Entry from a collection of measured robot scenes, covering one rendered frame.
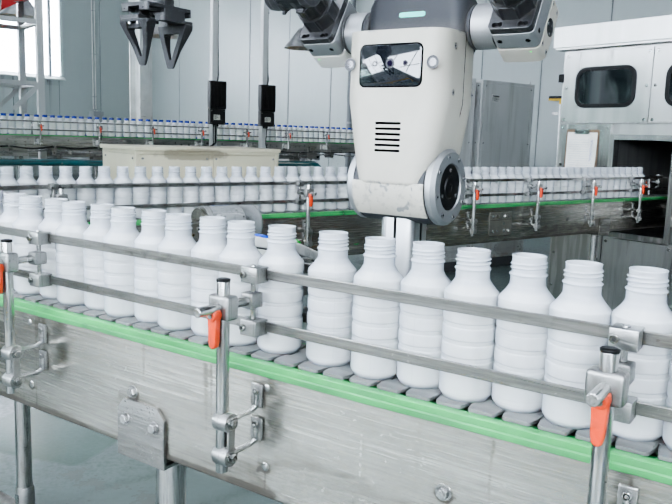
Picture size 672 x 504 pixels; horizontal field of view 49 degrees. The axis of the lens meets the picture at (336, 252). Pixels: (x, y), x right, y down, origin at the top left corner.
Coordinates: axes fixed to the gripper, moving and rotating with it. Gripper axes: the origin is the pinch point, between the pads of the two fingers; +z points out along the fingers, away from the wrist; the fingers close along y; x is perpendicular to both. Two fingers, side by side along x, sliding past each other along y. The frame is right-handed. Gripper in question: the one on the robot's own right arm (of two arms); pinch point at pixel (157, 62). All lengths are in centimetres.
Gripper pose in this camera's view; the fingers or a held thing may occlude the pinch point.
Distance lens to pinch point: 134.7
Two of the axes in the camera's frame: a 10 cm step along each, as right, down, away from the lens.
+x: 8.3, 1.2, -5.5
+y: -5.6, 1.1, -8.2
